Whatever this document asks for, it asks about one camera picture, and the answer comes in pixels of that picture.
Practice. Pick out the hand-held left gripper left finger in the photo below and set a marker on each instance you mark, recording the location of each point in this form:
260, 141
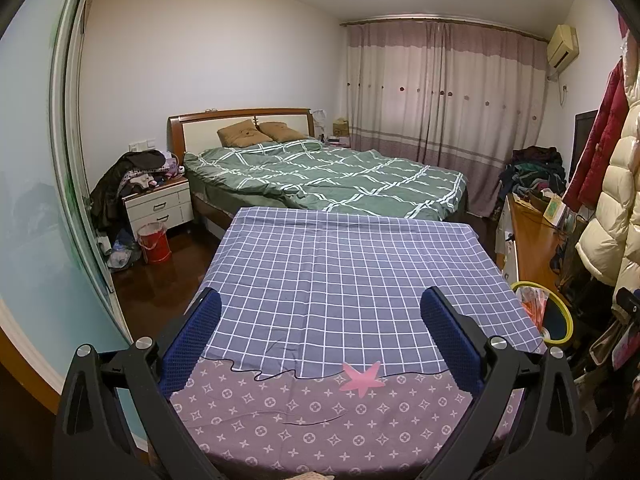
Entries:
192, 345

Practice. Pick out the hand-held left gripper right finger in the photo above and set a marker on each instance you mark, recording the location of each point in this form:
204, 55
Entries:
450, 340

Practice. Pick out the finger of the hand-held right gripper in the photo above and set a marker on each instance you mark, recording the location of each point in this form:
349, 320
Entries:
629, 302

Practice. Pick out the yellow rimmed blue trash bin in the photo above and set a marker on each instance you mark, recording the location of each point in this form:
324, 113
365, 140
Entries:
556, 317

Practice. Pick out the pink printed bag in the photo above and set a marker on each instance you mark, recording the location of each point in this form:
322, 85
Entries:
620, 350

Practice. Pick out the brown patterned bag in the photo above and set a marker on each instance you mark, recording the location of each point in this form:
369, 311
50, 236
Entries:
575, 270

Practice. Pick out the pink star-shaped paper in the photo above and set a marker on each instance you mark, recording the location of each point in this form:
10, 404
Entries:
362, 380

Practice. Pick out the cream puffer jacket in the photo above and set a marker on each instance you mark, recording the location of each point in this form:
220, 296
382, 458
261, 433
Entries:
615, 200

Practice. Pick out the wooden desk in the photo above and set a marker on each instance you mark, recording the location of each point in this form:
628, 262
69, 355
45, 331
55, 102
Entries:
535, 250

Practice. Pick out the red bucket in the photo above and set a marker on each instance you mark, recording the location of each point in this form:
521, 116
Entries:
154, 242

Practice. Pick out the plastic bags heap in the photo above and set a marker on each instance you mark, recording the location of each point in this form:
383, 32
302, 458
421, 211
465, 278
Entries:
120, 255

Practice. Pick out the checked and patterned tablecloth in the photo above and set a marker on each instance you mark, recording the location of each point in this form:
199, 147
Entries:
350, 280

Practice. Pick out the green desk calendar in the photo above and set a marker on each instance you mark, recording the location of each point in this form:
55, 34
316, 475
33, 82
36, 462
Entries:
555, 211

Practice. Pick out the brown basket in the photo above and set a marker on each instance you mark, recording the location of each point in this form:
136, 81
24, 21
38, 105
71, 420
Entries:
530, 202

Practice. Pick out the white nightstand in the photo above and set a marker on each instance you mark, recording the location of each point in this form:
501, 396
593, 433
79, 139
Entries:
157, 205

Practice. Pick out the red hanging jacket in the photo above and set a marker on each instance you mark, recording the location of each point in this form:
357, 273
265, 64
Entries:
600, 150

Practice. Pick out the pile of dark clothes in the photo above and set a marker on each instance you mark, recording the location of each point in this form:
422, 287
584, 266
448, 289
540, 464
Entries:
530, 170

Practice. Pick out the black television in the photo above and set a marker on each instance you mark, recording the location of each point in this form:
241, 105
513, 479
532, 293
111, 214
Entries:
582, 140

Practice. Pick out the colourful clothes heap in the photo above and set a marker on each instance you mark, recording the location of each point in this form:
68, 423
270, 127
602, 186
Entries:
150, 177

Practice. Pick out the bed with green duvet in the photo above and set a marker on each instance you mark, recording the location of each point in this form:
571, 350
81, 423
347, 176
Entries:
325, 175

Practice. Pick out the wooden bed headboard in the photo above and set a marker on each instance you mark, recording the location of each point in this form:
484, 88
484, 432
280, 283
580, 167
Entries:
200, 130

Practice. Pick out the brown pillow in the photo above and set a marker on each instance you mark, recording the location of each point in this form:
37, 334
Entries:
282, 130
240, 132

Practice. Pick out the sliding wardrobe door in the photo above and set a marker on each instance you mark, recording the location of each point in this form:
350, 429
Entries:
30, 185

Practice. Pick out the small cardboard box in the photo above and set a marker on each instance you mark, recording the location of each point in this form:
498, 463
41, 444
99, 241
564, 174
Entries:
341, 127

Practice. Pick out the pink and cream curtain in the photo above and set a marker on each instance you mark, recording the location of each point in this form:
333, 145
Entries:
440, 100

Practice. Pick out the cream air conditioner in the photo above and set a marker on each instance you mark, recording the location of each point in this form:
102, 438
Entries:
562, 45

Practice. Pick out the white wall socket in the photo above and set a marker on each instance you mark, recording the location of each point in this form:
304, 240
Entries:
142, 147

